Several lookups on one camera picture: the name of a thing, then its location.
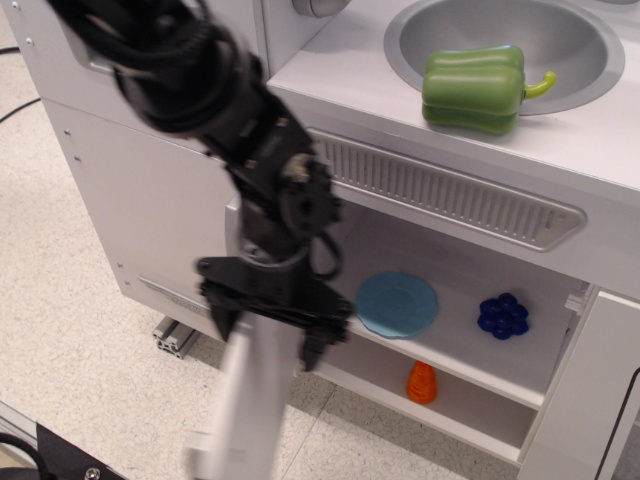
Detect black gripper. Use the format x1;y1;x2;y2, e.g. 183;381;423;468
196;257;352;372

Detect white cabinet door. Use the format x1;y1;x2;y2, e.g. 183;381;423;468
187;314;303;479

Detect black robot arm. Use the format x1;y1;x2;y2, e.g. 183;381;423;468
52;1;352;370

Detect white toy kitchen cabinet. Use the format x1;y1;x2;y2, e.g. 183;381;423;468
1;1;639;479

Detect light blue toy plate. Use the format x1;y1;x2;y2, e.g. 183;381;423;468
355;271;439;339

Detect orange toy carrot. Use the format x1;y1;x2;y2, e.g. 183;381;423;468
406;361;438;405

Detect blue toy grapes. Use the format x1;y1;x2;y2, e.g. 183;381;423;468
477;292;529;340

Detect green toy bell pepper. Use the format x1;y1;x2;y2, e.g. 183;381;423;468
422;45;557;135

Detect silver knob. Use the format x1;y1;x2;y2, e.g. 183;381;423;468
292;0;350;18

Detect silver toy sink bowl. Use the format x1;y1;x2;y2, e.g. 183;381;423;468
383;0;626;117

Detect aluminium extrusion rail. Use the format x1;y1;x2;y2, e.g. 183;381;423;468
153;317;200;359

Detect grey fridge door handle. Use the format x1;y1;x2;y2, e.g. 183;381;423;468
224;195;241;257

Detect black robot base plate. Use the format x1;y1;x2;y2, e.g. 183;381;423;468
0;422;126;480

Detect black floor cable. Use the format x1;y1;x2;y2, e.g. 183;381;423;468
0;45;42;124

